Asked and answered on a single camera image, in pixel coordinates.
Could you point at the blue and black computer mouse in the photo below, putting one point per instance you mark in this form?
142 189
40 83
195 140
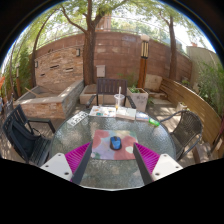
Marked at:
115 143

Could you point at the small pale blue book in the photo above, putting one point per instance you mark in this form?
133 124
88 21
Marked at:
142 116

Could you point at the floral pink mouse pad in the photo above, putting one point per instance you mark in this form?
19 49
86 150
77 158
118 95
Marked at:
100 140

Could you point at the black slatted patio chair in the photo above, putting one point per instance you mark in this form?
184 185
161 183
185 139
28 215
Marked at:
41 146

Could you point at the green plastic wrapper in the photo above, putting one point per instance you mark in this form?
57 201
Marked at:
154 122

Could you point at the large forked tree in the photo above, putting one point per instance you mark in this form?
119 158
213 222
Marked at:
88 56

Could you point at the concrete planter with plant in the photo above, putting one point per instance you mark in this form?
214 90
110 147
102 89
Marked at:
137 99

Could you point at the thin curved tree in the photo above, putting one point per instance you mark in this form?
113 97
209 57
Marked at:
33 70

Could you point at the white license plate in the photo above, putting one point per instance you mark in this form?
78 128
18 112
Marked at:
77 118

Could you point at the black bag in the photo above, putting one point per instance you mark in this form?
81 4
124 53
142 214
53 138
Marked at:
21 138

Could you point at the open colourful magazine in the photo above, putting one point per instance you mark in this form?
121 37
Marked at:
102 111

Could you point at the white closed book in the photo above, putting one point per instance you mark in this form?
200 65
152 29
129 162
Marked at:
126 114

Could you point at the stone raised garden bed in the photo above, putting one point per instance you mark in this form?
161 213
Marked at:
43 106

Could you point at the brown wicker chair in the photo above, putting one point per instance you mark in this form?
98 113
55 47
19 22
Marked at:
186 128

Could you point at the small white flower pot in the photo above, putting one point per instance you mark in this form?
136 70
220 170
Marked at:
181 107

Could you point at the concrete tree base block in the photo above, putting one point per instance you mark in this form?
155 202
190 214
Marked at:
87 96

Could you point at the white electrical wall box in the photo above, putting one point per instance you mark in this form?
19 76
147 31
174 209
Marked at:
100 71

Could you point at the clear plastic cup with straw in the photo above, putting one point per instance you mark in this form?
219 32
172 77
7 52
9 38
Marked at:
119 100

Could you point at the dark wooden slatted chair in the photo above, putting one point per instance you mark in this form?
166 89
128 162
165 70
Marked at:
110 86

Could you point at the wooden garden lamp post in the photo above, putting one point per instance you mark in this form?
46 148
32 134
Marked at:
143 66

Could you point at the beige stone slab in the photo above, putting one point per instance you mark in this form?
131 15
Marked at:
153 82

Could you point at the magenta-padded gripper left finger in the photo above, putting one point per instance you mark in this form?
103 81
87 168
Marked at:
76 156

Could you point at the slim leaning tree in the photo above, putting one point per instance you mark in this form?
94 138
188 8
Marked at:
172 53

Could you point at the black wall lamp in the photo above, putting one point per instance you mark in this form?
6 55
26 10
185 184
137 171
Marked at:
36 64
78 52

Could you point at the curved wooden slat bench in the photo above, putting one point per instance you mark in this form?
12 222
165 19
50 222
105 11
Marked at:
200 106

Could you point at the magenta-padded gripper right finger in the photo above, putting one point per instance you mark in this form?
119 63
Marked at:
148 156

